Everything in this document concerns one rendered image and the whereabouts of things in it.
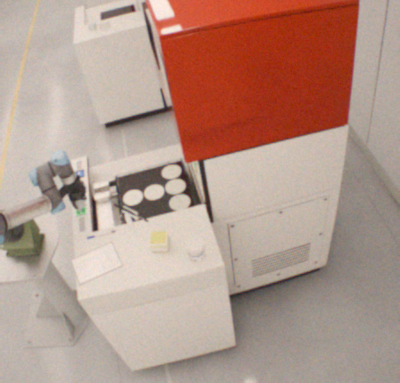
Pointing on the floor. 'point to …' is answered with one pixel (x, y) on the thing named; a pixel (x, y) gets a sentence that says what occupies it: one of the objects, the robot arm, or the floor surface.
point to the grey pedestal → (54, 313)
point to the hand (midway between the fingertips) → (79, 209)
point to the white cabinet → (170, 328)
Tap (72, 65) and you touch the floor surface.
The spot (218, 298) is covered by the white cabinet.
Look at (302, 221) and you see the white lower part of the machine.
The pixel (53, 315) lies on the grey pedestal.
